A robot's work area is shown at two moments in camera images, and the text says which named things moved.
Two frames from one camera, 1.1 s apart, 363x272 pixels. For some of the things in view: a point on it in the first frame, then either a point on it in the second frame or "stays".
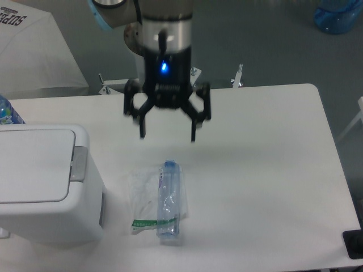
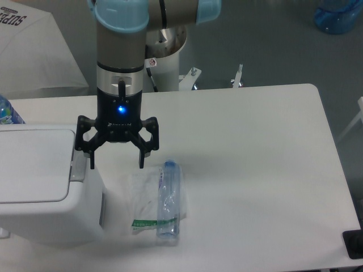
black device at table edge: [353, 241] stays
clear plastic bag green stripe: [143, 195] stays
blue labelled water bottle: [8, 115] stays
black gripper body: [167, 79] to [119, 117]
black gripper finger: [131, 87] to [89, 147]
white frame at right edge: [359, 116] stays
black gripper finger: [199, 117] to [144, 147]
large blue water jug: [337, 16] stays
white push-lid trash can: [50, 194] stays
